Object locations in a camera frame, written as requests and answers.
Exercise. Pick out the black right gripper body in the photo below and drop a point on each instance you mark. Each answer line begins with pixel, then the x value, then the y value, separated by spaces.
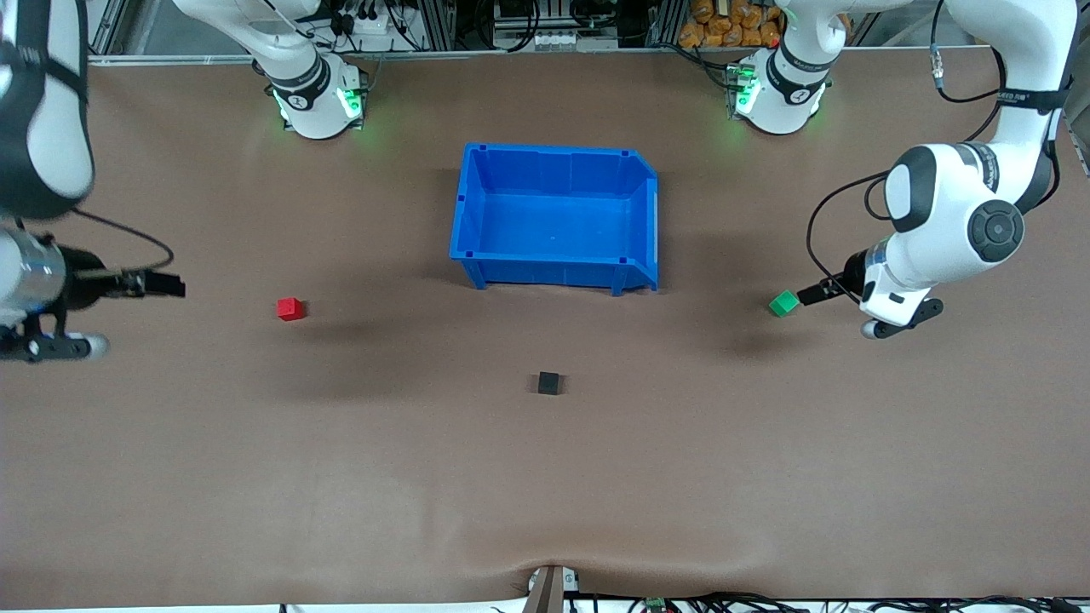
pixel 85 279

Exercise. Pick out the green cube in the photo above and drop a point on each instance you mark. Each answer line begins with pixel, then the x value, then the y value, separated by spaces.
pixel 783 304

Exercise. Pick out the red cube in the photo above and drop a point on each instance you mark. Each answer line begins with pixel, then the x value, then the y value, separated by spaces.
pixel 290 309

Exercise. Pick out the black cube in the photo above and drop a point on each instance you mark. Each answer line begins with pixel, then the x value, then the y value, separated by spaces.
pixel 549 383

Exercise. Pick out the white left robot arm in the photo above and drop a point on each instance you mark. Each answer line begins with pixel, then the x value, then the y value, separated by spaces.
pixel 945 204

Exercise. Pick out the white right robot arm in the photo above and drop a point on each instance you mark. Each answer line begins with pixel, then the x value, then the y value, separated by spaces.
pixel 313 111

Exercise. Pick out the brown table mat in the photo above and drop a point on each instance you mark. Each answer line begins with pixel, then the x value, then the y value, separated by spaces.
pixel 255 468

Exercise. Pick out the blue plastic storage bin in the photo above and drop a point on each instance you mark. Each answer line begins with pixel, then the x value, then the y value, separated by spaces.
pixel 553 221

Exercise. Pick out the orange netted bag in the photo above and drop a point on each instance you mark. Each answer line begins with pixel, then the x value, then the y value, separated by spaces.
pixel 731 24

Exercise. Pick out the white power strip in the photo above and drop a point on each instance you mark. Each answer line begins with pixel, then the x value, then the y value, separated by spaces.
pixel 366 21

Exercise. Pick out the aluminium table edge rail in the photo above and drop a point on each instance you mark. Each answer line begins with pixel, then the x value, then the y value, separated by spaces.
pixel 528 54

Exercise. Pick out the metal camera mount clamp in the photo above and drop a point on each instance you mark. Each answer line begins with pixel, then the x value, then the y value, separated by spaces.
pixel 549 589

